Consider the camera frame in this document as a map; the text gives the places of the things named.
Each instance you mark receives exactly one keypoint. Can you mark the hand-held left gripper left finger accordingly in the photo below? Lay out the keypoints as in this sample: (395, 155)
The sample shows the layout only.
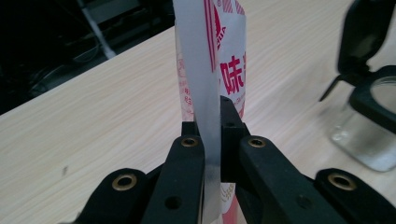
(180, 186)

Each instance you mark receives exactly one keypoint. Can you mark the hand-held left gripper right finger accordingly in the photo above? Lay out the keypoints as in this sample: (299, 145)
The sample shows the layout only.
(274, 186)

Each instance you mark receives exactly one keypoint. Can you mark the pink and clear seasoning bag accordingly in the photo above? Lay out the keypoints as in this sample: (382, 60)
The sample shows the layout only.
(202, 62)

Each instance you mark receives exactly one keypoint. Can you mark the glass jar with black lid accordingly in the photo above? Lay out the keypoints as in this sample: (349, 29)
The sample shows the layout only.
(370, 102)

